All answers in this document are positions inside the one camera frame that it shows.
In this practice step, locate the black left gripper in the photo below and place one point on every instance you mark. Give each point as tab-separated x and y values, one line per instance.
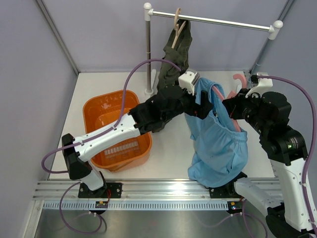
196	109

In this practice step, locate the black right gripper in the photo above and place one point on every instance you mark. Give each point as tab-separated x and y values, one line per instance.
234	104

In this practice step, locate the pink plastic hanger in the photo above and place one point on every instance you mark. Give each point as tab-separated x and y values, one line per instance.
241	84

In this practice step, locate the light blue shorts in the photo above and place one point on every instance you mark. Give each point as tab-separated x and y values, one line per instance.
220	151

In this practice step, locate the olive green shorts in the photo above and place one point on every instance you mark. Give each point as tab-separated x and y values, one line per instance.
175	62

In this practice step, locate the beige wooden hanger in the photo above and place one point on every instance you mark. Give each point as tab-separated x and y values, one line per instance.
177	28

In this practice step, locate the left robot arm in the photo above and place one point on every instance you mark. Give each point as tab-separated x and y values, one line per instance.
149	116

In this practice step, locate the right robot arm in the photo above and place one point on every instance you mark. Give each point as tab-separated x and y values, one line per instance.
268	114

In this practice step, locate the silver clothes rack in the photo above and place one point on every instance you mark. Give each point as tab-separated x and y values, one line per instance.
228	34

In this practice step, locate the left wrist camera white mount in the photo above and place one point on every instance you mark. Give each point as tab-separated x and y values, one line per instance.
188	80

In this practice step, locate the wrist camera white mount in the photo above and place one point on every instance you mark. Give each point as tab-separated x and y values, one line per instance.
188	80
260	82

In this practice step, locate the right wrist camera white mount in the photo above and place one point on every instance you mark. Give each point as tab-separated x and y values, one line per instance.
260	82

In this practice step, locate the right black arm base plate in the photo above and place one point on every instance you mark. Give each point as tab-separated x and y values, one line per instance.
225	191

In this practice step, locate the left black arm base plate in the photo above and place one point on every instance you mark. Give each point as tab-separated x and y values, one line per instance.
113	189

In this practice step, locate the white slotted cable duct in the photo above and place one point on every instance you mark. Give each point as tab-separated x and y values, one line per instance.
138	205

